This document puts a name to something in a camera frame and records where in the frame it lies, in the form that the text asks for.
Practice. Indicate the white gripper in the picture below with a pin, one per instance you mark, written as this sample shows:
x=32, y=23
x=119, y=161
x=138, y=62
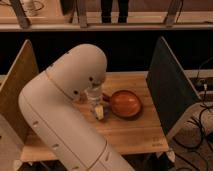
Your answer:
x=94, y=95

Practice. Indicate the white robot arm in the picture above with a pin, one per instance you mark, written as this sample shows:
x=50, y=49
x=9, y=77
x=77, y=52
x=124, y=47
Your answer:
x=46, y=103

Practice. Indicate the orange bowl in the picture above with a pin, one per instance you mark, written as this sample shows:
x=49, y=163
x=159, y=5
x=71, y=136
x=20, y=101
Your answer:
x=123, y=103

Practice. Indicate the left wooden side panel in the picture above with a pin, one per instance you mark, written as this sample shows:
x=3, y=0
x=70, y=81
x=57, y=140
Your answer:
x=13, y=127

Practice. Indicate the right dark side panel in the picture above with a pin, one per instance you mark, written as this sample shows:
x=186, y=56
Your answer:
x=173, y=94

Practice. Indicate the person legs in background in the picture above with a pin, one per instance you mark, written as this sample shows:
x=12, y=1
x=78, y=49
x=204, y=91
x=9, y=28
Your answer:
x=110, y=6

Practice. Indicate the wooden shelf rail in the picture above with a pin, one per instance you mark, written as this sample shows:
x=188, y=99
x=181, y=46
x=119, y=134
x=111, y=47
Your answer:
x=135, y=21

